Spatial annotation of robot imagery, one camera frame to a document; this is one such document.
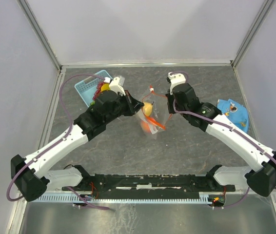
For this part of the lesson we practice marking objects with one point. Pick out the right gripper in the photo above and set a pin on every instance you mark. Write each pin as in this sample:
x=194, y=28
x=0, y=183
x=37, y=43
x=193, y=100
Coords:
x=169, y=98

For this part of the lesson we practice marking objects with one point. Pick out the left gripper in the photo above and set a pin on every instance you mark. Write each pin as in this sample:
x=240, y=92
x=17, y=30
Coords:
x=133, y=105

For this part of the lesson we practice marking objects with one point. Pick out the orange pink peach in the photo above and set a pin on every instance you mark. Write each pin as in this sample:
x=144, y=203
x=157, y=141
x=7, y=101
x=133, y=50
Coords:
x=146, y=127

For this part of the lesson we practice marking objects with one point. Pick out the clear zip top bag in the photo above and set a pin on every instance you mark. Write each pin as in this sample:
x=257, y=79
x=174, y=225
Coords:
x=160, y=116

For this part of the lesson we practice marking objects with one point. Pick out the yellow starfruit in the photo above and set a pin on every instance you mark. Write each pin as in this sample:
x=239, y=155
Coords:
x=105, y=87

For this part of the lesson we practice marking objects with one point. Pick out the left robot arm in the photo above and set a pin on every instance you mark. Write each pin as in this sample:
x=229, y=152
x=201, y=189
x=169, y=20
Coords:
x=33, y=175

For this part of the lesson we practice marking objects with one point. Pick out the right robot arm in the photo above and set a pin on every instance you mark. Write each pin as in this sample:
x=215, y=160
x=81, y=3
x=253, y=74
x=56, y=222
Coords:
x=259, y=174

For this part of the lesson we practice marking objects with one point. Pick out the purple grape bunch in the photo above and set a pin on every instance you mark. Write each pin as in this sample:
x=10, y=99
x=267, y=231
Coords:
x=98, y=90

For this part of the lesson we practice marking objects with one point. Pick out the light blue plastic basket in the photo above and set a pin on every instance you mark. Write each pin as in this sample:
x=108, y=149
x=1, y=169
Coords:
x=87, y=87

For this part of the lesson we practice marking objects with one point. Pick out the blue printed cloth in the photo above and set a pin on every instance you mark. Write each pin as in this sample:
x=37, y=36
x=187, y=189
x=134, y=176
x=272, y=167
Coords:
x=235, y=112

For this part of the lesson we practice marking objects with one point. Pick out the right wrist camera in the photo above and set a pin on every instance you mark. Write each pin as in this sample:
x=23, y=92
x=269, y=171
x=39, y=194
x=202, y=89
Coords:
x=176, y=78

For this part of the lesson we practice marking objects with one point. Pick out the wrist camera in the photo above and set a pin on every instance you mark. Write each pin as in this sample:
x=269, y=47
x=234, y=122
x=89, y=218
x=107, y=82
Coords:
x=115, y=84
x=176, y=78

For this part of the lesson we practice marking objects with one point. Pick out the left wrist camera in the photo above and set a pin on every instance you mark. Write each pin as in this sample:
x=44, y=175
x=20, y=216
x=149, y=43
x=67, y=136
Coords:
x=115, y=84

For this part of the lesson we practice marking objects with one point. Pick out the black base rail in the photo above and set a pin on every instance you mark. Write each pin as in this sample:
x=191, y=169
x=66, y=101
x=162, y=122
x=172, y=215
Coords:
x=150, y=186

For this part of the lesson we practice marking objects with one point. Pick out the light blue cable duct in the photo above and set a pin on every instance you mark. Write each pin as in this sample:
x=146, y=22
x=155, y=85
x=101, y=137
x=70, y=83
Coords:
x=72, y=198

